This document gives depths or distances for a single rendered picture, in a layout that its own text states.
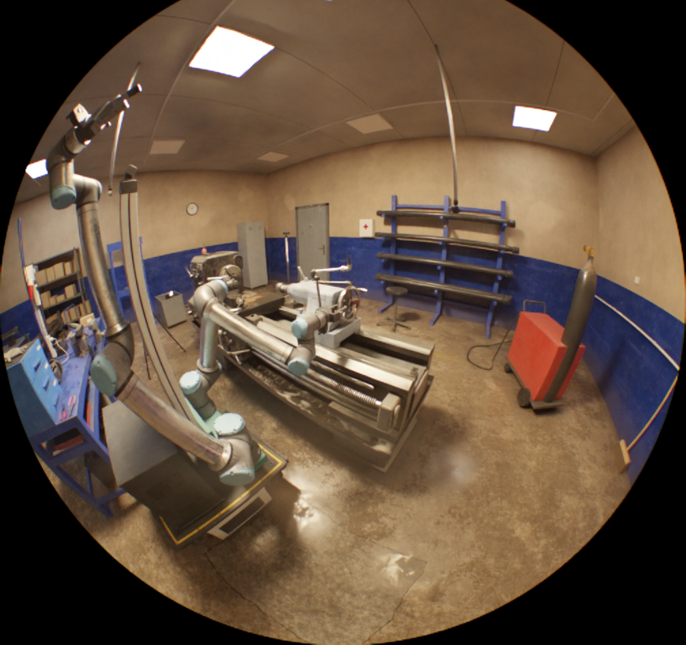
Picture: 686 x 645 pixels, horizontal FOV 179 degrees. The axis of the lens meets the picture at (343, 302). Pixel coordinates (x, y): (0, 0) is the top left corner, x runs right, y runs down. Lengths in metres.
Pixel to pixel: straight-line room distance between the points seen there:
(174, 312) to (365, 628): 4.80
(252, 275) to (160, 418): 5.59
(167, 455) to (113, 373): 0.40
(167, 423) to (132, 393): 0.15
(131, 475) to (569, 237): 5.10
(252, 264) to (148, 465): 5.62
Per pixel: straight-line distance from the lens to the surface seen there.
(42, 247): 6.26
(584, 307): 2.21
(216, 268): 2.65
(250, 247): 6.07
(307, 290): 1.44
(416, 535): 1.61
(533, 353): 2.55
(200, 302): 1.06
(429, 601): 1.63
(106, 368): 0.76
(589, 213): 4.61
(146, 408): 0.80
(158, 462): 1.01
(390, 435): 1.34
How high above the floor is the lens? 1.54
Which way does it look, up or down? 19 degrees down
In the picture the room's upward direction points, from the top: straight up
